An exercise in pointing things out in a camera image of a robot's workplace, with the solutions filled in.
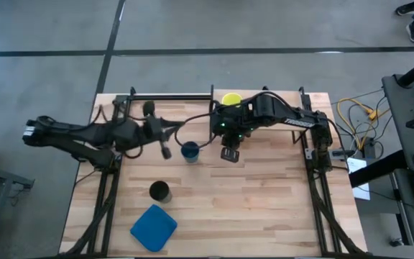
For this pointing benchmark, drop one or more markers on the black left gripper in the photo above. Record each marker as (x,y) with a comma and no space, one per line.
(154,128)

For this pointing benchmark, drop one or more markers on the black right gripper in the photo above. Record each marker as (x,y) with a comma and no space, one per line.
(230,120)

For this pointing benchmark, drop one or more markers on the medium dark teal cup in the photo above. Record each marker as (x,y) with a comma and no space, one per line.
(190,151)

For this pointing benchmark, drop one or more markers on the small yellow mug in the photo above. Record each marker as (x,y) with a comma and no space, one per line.
(231,98)

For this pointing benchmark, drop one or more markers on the large black cup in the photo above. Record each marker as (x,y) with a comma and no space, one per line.
(160,191)

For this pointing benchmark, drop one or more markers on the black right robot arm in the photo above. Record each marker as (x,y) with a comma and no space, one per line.
(293,120)

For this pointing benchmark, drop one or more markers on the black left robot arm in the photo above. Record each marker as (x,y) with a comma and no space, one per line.
(67,131)

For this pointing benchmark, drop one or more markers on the blue square cloth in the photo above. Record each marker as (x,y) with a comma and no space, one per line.
(154,228)

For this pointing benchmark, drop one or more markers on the white paper sheet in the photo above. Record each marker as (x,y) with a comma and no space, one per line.
(359,180)

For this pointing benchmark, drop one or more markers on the black diagonal beam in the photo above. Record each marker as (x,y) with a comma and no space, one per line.
(376,169)

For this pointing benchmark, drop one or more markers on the grey desk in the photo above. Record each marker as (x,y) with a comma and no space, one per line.
(408,118)

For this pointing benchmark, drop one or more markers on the black aluminium rig frame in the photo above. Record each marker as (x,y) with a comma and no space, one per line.
(171,97)

